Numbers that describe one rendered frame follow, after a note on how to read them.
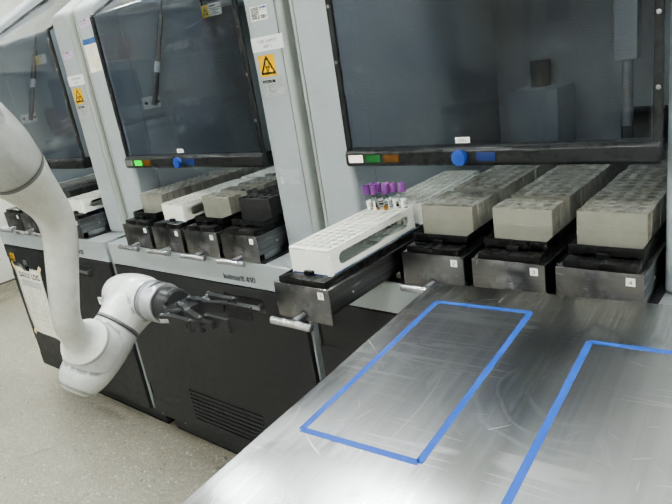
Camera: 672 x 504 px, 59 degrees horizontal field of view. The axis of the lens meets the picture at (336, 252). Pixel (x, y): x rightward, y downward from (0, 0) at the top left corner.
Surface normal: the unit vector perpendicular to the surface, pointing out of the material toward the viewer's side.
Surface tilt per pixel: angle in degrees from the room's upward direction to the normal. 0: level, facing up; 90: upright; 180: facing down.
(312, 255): 90
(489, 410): 0
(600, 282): 90
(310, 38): 90
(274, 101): 90
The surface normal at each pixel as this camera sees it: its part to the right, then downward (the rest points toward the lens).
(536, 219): -0.63, 0.33
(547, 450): -0.15, -0.94
